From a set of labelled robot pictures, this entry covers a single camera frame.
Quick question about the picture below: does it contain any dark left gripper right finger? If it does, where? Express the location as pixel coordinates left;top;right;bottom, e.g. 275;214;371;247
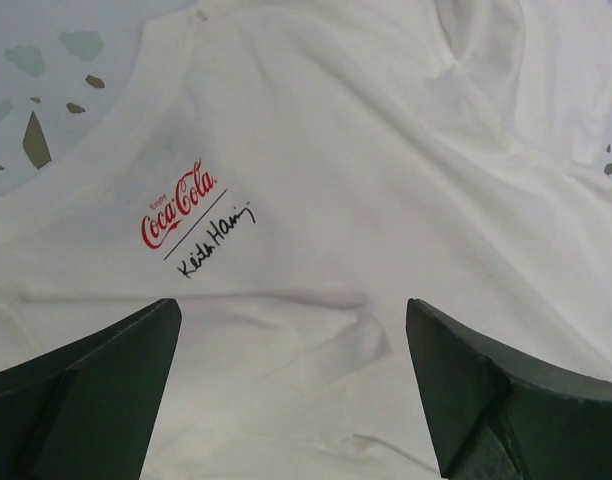
406;299;612;479

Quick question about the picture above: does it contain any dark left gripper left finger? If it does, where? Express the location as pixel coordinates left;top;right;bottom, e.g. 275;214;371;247
0;299;181;480

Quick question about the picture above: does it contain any white Coca-Cola t-shirt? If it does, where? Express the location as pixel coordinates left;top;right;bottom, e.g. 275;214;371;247
0;1;612;479

